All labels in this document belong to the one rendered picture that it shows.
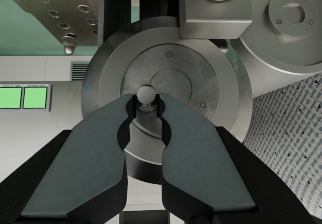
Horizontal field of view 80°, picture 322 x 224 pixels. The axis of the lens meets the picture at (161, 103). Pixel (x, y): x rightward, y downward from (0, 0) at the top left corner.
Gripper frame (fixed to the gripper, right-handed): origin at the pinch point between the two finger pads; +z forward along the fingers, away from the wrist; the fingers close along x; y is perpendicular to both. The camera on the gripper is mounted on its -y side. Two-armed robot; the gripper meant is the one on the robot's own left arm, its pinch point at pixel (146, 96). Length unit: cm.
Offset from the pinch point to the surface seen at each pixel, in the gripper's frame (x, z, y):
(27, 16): -130, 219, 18
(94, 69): -4.6, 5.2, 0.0
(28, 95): -29.9, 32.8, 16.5
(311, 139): 19.3, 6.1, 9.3
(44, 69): -158, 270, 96
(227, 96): 6.5, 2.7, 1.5
